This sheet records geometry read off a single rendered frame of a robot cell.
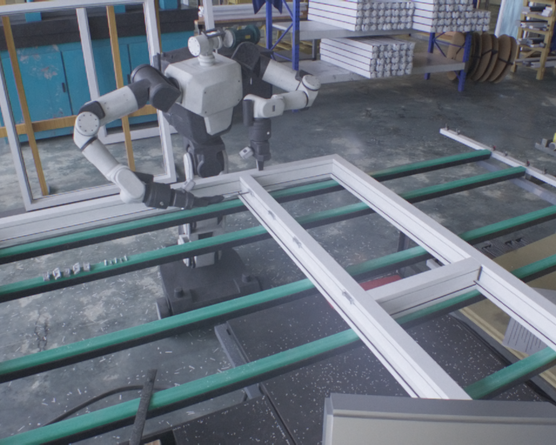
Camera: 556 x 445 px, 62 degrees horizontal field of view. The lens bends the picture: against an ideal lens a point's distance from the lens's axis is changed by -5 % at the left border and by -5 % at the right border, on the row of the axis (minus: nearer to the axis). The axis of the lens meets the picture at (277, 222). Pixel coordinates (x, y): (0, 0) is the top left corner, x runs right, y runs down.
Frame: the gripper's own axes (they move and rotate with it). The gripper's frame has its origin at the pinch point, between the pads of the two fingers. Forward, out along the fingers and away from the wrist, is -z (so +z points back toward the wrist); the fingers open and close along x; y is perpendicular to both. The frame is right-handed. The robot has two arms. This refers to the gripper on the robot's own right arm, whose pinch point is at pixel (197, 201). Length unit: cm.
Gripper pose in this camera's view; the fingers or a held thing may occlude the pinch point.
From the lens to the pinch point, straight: 174.8
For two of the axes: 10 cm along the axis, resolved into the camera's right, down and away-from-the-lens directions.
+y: -2.1, 9.7, 1.4
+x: -4.1, -2.2, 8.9
